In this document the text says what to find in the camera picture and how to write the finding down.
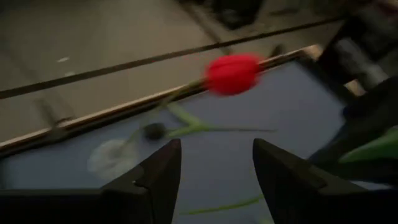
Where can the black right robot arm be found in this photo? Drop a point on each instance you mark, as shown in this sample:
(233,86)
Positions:
(357,53)

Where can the black artificial tulip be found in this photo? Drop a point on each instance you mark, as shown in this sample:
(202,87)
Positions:
(154,131)

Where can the clear glass vase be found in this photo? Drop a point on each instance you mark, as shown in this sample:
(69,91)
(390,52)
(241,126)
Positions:
(109,160)

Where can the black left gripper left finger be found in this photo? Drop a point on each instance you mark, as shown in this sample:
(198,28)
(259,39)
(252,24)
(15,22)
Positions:
(149,193)

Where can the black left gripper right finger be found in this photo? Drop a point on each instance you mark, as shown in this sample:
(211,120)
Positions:
(295,193)

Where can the red artificial tulip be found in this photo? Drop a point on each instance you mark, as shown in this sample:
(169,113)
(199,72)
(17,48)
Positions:
(231,74)

